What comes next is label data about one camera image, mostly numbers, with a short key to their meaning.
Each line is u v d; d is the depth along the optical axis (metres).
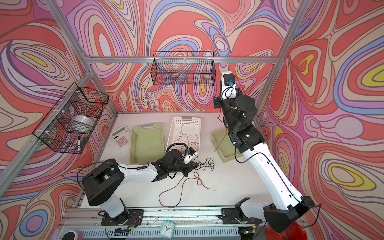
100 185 0.45
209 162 0.91
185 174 0.75
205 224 0.72
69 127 0.72
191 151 0.73
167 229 0.69
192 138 1.04
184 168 0.74
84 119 0.74
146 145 1.02
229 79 0.44
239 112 0.41
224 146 0.82
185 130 1.08
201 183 0.84
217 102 0.53
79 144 0.72
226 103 0.51
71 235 0.65
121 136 1.02
